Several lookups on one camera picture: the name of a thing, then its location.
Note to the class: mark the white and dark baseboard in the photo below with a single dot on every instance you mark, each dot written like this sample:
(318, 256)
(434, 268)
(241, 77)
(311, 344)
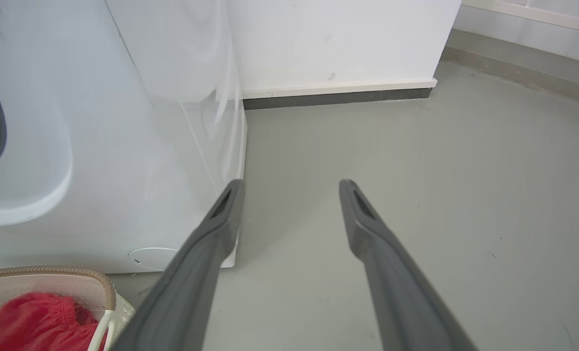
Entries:
(338, 94)

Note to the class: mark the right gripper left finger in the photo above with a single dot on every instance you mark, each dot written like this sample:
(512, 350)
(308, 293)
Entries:
(191, 282)

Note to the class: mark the round drain filter cover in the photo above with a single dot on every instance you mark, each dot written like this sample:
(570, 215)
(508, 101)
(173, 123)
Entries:
(152, 258)

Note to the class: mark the cream plastic laundry basket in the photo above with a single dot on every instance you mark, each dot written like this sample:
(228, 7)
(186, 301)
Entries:
(99, 285)

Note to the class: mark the white front-load washing machine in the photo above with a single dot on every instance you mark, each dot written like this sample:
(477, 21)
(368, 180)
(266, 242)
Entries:
(123, 161)

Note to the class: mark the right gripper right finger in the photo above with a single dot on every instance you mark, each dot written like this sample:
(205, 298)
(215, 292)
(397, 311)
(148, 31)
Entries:
(396, 287)

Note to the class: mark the red garment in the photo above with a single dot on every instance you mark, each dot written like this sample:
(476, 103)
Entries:
(30, 324)

